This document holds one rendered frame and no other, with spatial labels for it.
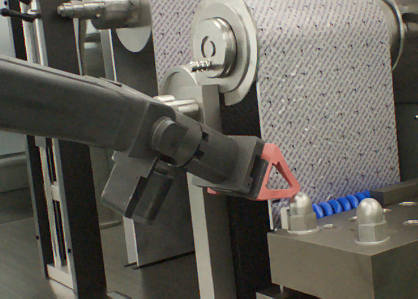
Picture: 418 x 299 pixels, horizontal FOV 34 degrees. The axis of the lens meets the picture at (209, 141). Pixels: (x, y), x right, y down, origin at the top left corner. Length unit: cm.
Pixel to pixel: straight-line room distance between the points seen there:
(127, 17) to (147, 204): 41
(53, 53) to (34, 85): 52
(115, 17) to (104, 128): 46
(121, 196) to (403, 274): 30
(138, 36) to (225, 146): 37
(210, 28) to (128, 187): 25
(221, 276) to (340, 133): 25
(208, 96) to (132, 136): 24
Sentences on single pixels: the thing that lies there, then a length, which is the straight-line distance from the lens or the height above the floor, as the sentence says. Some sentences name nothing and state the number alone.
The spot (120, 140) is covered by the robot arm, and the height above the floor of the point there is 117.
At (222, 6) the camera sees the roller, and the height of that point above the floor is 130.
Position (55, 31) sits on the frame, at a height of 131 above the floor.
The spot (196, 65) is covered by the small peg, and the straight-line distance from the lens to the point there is 85.
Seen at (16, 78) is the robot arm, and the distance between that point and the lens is 53.
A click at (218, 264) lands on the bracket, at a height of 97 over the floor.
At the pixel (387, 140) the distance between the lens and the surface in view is 98.
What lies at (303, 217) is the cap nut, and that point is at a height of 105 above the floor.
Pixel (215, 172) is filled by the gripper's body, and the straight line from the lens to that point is 77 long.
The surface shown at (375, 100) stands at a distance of 97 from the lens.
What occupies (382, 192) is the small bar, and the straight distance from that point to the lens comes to 89.
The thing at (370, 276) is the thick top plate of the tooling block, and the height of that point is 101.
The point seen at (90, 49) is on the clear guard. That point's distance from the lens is 186.
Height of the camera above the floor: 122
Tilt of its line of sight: 6 degrees down
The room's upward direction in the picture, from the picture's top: 6 degrees counter-clockwise
